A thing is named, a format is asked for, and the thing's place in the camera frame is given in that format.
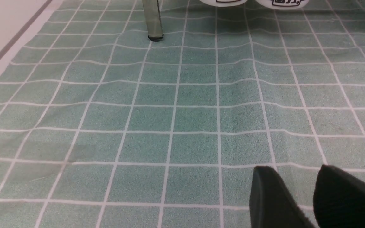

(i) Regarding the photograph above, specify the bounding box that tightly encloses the green checkered floor mat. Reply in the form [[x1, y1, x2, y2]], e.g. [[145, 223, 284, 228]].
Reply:
[[0, 0, 365, 228]]

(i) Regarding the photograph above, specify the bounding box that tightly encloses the right black canvas sneaker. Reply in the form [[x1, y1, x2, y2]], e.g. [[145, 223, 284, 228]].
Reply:
[[256, 0, 309, 10]]

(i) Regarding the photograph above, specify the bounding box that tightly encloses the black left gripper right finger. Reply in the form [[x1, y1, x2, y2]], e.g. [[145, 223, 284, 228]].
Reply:
[[313, 165, 365, 228]]

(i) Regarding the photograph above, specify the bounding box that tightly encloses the stainless steel shoe rack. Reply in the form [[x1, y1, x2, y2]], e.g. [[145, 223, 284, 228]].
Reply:
[[142, 0, 164, 42]]

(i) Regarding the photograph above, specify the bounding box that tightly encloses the black canvas sneaker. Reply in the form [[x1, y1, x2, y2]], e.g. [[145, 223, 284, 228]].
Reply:
[[200, 0, 248, 7], [256, 0, 309, 10]]

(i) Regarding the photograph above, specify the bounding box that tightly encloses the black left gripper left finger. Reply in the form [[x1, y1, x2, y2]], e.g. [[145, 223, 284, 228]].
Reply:
[[249, 166, 314, 228]]

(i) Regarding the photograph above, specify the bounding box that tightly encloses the left black canvas sneaker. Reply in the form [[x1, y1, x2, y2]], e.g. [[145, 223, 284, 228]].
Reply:
[[200, 0, 248, 7]]

